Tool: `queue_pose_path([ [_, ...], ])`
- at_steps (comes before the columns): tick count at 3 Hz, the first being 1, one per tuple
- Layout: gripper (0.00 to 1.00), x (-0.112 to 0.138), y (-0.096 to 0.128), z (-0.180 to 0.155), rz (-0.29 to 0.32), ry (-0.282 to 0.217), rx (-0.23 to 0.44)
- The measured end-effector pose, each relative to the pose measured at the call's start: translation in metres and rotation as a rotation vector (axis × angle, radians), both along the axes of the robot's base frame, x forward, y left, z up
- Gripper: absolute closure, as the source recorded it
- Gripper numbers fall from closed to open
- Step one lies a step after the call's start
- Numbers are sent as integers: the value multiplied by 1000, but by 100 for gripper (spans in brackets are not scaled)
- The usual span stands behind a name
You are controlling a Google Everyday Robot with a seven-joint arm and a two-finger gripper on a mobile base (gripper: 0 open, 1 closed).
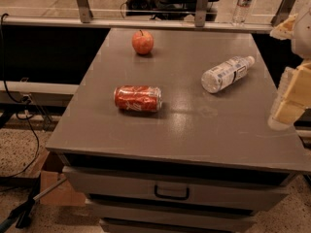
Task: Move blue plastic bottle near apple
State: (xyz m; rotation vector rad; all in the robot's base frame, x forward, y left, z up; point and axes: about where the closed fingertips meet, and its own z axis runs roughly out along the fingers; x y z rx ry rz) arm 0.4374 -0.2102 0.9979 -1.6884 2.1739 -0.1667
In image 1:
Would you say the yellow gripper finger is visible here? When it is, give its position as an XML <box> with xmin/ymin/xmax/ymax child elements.
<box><xmin>267</xmin><ymin>61</ymin><xmax>311</xmax><ymax>130</ymax></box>
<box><xmin>270</xmin><ymin>14</ymin><xmax>297</xmax><ymax>40</ymax></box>

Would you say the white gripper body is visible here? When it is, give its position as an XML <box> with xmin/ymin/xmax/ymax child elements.
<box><xmin>291</xmin><ymin>2</ymin><xmax>311</xmax><ymax>59</ymax></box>

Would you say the clear blue-label plastic bottle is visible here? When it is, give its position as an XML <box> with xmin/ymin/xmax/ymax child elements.
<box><xmin>201</xmin><ymin>56</ymin><xmax>255</xmax><ymax>94</ymax></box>

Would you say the upright water bottle in background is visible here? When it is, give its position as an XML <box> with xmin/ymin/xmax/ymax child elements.
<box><xmin>232</xmin><ymin>0</ymin><xmax>253</xmax><ymax>24</ymax></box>

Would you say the red apple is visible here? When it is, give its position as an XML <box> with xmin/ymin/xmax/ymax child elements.
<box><xmin>132</xmin><ymin>30</ymin><xmax>154</xmax><ymax>55</ymax></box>

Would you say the grey top drawer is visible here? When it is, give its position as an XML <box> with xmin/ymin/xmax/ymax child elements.
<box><xmin>63</xmin><ymin>166</ymin><xmax>288</xmax><ymax>211</ymax></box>

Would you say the grey drawer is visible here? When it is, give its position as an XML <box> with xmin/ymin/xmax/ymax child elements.
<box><xmin>63</xmin><ymin>166</ymin><xmax>288</xmax><ymax>211</ymax></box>
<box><xmin>86</xmin><ymin>199</ymin><xmax>255</xmax><ymax>232</ymax></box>

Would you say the black office chair base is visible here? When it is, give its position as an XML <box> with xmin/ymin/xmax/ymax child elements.
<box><xmin>120</xmin><ymin>0</ymin><xmax>222</xmax><ymax>21</ymax></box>

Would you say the red soda can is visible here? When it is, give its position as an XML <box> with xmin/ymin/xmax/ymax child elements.
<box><xmin>114</xmin><ymin>85</ymin><xmax>162</xmax><ymax>112</ymax></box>

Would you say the grey lower drawer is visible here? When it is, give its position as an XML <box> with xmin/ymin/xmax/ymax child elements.
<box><xmin>86</xmin><ymin>199</ymin><xmax>255</xmax><ymax>232</ymax></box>

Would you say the cardboard box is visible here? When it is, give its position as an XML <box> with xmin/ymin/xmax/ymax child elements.
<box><xmin>39</xmin><ymin>152</ymin><xmax>86</xmax><ymax>207</ymax></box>

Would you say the metal railing frame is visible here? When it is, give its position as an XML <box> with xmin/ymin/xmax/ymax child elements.
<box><xmin>0</xmin><ymin>0</ymin><xmax>302</xmax><ymax>33</ymax></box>

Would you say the black drawer handle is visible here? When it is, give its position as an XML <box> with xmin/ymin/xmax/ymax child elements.
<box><xmin>154</xmin><ymin>185</ymin><xmax>190</xmax><ymax>201</ymax></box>

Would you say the black cable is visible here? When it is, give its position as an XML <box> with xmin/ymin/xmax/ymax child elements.
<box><xmin>0</xmin><ymin>13</ymin><xmax>41</xmax><ymax>180</ymax></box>

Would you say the black-handled floor tool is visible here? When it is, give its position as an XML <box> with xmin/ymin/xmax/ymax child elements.
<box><xmin>0</xmin><ymin>178</ymin><xmax>66</xmax><ymax>233</ymax></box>

